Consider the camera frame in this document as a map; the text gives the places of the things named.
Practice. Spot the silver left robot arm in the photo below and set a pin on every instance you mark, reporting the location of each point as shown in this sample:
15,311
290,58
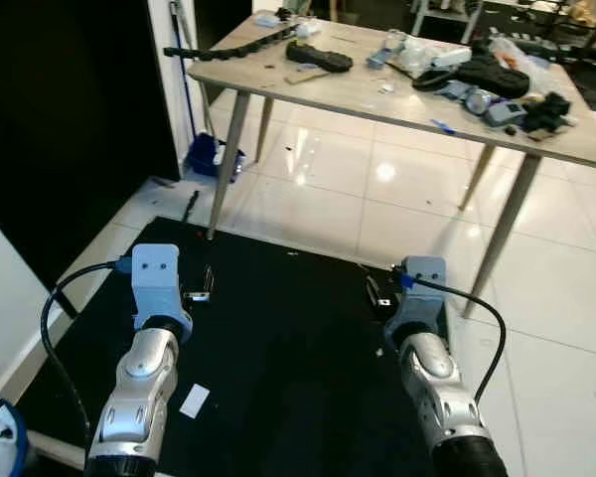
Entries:
139,383

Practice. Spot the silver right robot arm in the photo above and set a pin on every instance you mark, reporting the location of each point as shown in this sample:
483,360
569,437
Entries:
437,393

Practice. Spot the small black floor object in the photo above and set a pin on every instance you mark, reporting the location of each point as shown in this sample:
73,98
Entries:
191,206

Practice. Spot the black floor mat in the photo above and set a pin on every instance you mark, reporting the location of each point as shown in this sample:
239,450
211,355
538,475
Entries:
288,348

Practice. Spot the white paper scrap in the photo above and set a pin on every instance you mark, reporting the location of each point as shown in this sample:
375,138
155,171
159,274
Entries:
194,400

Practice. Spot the blue dustpan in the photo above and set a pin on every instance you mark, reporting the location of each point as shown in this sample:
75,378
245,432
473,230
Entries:
204,159

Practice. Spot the small blue pen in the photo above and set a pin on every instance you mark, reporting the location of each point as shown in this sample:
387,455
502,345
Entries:
443,126

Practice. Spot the wooden table with grey legs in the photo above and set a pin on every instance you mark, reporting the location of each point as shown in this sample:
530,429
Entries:
377,94

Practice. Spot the grey blue device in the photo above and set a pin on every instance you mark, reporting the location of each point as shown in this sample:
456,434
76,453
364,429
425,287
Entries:
502,112

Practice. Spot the brown cardboard piece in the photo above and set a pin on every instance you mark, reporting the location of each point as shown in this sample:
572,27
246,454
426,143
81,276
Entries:
303,76

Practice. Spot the black shoe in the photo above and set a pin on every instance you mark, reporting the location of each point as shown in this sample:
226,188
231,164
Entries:
482,75

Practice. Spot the clear plastic wrap pile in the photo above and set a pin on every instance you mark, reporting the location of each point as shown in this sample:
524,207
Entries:
422,55

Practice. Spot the black shoe sole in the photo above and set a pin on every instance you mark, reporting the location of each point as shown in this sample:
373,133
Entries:
320,57

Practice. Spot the black crumpled bundle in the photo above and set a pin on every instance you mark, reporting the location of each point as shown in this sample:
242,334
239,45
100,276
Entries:
548,111

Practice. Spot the clear plastic bag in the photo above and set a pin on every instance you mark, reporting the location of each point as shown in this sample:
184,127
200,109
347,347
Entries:
521,58

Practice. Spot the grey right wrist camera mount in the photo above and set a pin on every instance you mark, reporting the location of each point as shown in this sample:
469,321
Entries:
422,293

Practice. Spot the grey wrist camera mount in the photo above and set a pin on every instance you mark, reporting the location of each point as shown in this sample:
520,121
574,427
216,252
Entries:
157,283
422,293

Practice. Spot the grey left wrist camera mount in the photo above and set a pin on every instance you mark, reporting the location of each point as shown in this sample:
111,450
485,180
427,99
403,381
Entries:
157,283

